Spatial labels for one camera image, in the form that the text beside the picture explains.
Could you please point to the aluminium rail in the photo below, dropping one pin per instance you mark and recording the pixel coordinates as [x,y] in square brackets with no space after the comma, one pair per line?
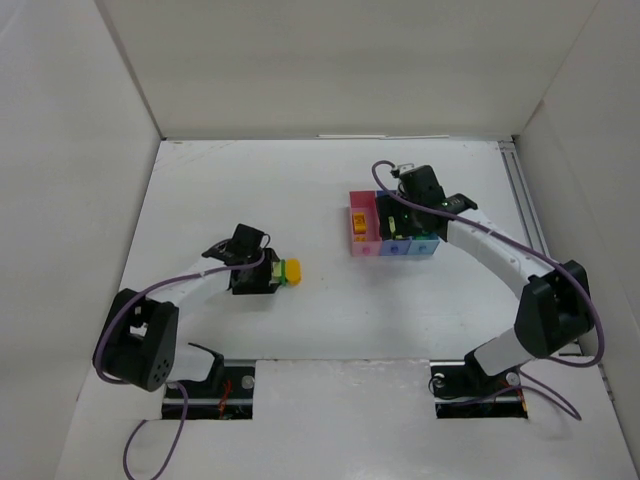
[524,202]

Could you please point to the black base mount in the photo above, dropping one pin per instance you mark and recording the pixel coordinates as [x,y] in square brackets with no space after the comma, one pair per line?
[462,390]
[217,388]

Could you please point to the light blue plastic bin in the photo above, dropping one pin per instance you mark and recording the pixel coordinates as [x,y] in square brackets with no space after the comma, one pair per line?
[424,245]

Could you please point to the pink plastic bin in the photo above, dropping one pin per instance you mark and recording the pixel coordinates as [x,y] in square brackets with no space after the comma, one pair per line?
[368,245]

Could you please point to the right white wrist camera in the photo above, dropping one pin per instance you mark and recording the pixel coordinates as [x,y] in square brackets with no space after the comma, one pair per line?
[402,167]

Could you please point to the small dark green lego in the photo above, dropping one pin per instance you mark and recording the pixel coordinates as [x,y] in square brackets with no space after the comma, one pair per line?
[282,277]

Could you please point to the purple plastic bin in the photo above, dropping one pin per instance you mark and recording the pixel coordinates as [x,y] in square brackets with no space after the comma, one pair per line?
[394,247]

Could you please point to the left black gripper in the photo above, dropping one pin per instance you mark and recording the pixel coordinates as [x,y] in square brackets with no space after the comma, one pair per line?
[267,272]

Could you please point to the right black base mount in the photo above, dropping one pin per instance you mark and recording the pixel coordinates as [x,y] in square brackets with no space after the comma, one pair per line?
[462,390]

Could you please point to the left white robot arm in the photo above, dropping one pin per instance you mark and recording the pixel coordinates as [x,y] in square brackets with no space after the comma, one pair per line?
[139,343]

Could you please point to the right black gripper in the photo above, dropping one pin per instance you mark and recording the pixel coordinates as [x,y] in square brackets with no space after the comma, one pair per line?
[391,220]

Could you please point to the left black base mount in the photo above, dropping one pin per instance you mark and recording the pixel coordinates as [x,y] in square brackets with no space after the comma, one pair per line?
[217,388]

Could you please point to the orange striped lego brick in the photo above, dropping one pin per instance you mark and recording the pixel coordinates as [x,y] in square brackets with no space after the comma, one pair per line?
[359,223]

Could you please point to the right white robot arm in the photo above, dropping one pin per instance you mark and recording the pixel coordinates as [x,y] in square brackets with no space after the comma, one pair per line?
[555,307]

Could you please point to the orange rounded lego brick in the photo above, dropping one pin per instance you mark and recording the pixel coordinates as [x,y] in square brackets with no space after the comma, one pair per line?
[293,272]

